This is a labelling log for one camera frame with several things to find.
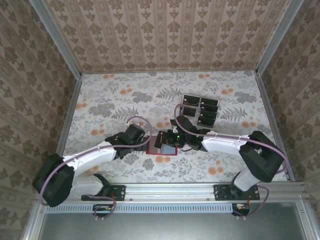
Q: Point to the black credit card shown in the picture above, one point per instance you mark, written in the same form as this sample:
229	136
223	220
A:
159	142
207	114
192	99
209	101
189	112
209	108
205	121

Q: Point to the red leather card holder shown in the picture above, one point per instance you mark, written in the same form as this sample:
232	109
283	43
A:
170	150

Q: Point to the clear acrylic card stand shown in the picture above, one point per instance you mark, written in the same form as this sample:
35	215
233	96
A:
197	120

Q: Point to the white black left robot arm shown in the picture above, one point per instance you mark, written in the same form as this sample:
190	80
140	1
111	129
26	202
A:
95	155

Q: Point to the floral table cover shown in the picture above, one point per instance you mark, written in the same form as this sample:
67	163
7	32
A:
112	85

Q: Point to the grey metal panel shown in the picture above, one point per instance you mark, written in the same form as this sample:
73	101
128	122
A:
162	227

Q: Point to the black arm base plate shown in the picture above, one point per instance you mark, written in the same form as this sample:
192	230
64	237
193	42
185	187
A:
221	192
118	192

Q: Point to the aluminium extrusion rail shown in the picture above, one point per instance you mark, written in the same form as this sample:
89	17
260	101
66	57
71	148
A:
170	191

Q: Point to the aluminium side rail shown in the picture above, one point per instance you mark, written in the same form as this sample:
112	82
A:
70	112
275	125

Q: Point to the aluminium corner post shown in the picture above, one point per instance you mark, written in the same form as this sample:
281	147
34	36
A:
277	37
57	37

